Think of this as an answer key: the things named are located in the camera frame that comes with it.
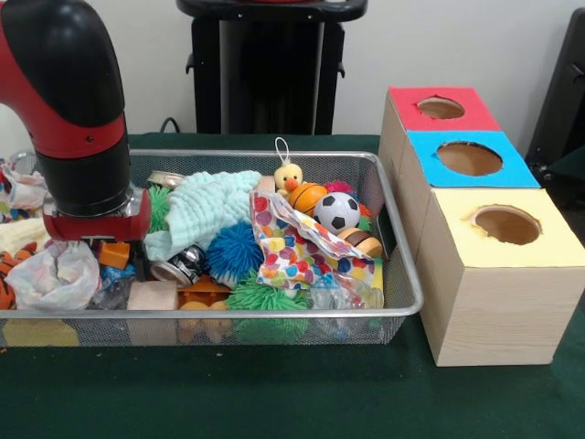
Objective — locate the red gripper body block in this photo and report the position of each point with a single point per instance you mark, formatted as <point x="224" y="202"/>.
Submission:
<point x="96" y="229"/>

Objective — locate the colourful polka-dot cloth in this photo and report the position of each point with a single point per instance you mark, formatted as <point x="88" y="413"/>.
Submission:
<point x="297" y="261"/>

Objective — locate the black floor stand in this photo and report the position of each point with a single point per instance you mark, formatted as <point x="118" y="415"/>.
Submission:
<point x="562" y="101"/>

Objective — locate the yellow duck toy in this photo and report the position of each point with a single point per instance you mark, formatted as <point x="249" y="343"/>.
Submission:
<point x="288" y="176"/>

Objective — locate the small orange basketball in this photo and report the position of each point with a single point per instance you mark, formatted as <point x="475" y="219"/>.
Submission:
<point x="309" y="198"/>

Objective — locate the small soccer ball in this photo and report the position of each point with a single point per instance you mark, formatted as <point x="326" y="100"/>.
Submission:
<point x="337" y="212"/>

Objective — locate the wooden box with three holes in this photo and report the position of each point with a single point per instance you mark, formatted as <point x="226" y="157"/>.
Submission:
<point x="494" y="311"/>

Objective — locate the mint green knit cloth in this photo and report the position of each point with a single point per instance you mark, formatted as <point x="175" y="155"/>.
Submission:
<point x="210" y="206"/>

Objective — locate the dark green side table cloth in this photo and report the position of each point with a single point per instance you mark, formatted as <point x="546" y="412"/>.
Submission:
<point x="569" y="165"/>

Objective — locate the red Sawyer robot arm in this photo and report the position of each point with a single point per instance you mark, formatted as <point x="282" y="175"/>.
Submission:
<point x="64" y="91"/>

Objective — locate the cream cloth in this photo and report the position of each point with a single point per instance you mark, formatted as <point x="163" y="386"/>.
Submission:
<point x="18" y="236"/>

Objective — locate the wooden burger toy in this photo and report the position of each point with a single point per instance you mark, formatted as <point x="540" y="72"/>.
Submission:
<point x="364" y="243"/>

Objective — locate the shallow clear mesh bin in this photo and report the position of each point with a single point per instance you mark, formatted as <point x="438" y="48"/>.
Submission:
<point x="302" y="329"/>

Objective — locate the black drink can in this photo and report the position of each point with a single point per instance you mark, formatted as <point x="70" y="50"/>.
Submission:
<point x="183" y="265"/>

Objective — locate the dark green tablecloth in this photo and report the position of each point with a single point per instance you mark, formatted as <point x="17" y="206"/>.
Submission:
<point x="274" y="393"/>

